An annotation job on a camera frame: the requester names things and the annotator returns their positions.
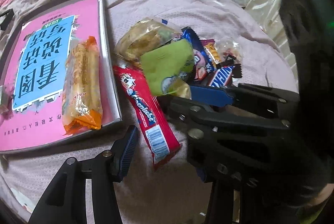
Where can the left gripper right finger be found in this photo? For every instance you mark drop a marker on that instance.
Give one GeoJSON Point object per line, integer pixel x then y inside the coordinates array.
{"type": "Point", "coordinates": [245, 164]}

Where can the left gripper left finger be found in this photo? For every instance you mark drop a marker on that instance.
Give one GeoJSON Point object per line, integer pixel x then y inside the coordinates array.
{"type": "Point", "coordinates": [63, 201]}

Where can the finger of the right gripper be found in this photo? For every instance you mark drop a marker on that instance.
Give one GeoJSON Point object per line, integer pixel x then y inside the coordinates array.
{"type": "Point", "coordinates": [170, 105]}
{"type": "Point", "coordinates": [211, 95]}

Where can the Snickers bar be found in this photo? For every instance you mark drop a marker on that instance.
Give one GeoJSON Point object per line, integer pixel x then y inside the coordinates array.
{"type": "Point", "coordinates": [223, 76]}

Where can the red milk candy packet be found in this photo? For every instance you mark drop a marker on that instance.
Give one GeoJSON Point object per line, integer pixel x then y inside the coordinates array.
{"type": "Point", "coordinates": [157, 133]}

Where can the blue Oreo packet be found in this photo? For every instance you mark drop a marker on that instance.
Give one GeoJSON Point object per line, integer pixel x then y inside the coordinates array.
{"type": "Point", "coordinates": [203, 65]}

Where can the green milk snack packet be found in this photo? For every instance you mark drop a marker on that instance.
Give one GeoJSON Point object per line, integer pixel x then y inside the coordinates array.
{"type": "Point", "coordinates": [162, 66]}

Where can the clear red pastry bag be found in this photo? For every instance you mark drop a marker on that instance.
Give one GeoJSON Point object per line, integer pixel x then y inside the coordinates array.
{"type": "Point", "coordinates": [228, 47]}

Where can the orange biscuit packet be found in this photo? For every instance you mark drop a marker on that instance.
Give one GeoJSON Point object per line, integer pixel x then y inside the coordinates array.
{"type": "Point", "coordinates": [81, 97]}

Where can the purple orange wafer bar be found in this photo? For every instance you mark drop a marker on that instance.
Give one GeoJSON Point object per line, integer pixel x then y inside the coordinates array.
{"type": "Point", "coordinates": [209, 47]}

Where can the lilac bed sheet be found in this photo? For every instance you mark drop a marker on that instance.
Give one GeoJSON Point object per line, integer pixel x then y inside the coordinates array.
{"type": "Point", "coordinates": [173, 193]}

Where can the pink Chinese picture book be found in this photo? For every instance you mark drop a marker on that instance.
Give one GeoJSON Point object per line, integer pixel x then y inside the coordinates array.
{"type": "Point", "coordinates": [41, 77]}

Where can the black plastic frame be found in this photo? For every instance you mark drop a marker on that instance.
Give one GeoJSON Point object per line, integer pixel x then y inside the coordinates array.
{"type": "Point", "coordinates": [8, 15]}

